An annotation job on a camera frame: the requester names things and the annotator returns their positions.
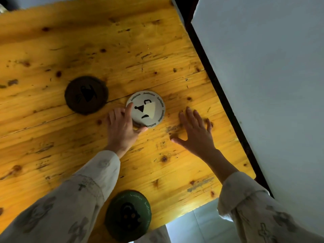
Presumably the person's right hand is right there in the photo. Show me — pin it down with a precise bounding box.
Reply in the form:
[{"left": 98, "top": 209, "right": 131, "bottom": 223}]
[{"left": 171, "top": 106, "right": 217, "bottom": 160}]

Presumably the person's patterned clothing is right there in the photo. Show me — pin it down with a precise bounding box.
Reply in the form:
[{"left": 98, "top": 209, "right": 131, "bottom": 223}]
[{"left": 134, "top": 225, "right": 171, "bottom": 243}]

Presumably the green round printed coaster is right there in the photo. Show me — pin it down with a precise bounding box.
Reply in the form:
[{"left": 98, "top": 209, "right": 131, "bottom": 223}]
[{"left": 104, "top": 190, "right": 152, "bottom": 243}]

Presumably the person's left hand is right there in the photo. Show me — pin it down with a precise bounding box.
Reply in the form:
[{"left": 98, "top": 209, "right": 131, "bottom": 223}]
[{"left": 106, "top": 102, "right": 149, "bottom": 159}]

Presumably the brown round printed coaster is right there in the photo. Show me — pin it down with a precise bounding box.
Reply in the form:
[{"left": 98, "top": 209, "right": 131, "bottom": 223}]
[{"left": 64, "top": 76, "right": 109, "bottom": 116}]

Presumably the person's left forearm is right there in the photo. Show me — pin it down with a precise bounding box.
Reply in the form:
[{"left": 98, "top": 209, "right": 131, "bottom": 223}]
[{"left": 0, "top": 148, "right": 127, "bottom": 243}]

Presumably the white round printed coaster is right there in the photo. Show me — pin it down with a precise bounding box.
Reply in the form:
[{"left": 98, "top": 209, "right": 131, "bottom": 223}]
[{"left": 126, "top": 90, "right": 166, "bottom": 129}]

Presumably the person's right forearm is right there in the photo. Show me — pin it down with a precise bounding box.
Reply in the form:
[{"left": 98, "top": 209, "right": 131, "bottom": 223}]
[{"left": 204, "top": 148, "right": 324, "bottom": 243}]

